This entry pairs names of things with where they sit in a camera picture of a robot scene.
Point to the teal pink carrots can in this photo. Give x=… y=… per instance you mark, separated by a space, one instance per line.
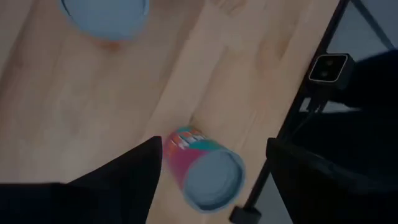
x=192 y=158

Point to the orange red pineapple can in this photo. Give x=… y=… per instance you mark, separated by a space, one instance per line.
x=105 y=18

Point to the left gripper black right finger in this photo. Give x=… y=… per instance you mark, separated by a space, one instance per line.
x=335 y=193

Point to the small black square camera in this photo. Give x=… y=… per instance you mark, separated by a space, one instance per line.
x=328 y=68

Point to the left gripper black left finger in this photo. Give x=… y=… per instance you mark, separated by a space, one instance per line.
x=93 y=202

